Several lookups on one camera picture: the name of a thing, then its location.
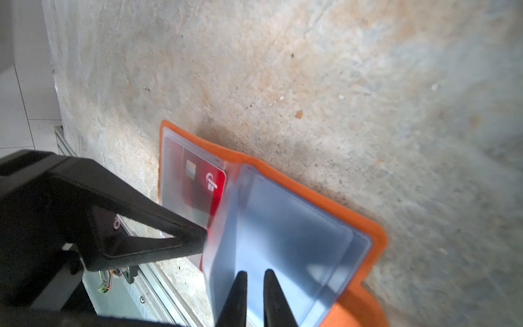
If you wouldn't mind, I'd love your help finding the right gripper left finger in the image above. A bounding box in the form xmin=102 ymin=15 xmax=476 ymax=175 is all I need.
xmin=216 ymin=271 xmax=248 ymax=327

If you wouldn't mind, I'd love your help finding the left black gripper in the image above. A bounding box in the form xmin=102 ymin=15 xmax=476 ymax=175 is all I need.
xmin=1 ymin=150 xmax=207 ymax=326

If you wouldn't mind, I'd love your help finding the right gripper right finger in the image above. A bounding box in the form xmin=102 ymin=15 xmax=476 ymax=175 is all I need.
xmin=263 ymin=269 xmax=298 ymax=327

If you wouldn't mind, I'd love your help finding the red VIP card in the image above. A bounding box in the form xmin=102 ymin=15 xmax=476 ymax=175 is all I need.
xmin=159 ymin=129 xmax=227 ymax=271

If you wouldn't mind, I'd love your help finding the orange leather card holder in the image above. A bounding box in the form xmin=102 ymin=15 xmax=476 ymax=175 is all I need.
xmin=160 ymin=121 xmax=388 ymax=326

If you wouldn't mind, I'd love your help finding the aluminium mounting rail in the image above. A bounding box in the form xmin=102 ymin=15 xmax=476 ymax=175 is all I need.
xmin=55 ymin=125 xmax=214 ymax=326

